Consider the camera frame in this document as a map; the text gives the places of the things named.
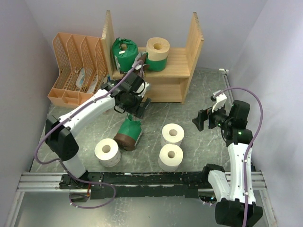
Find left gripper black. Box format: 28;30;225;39
118;91;152;119

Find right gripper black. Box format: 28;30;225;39
192;101;232;131

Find green brown roll torn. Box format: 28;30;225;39
114;114;142;151

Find white paper roll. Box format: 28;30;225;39
94;138;121;167
160;123;185;146
158;144;183;172

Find brown green paper roll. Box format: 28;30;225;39
135;37;170;71

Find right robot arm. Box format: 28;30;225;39
192;100;263;227

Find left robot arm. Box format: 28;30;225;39
45;72;151;189

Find wooden shelf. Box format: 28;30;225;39
101;10;204;104

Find items in organizer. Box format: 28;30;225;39
74;68;110;94

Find orange file organizer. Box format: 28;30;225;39
48;33;109;108

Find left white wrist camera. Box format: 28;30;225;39
139;82;151;97

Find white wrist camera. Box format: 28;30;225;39
139;82;151;97
210;91;227;113

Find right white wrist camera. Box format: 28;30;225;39
210;91;227;113

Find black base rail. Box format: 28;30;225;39
82;164;225;200

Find aluminium frame rail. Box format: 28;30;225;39
7;68;277;227

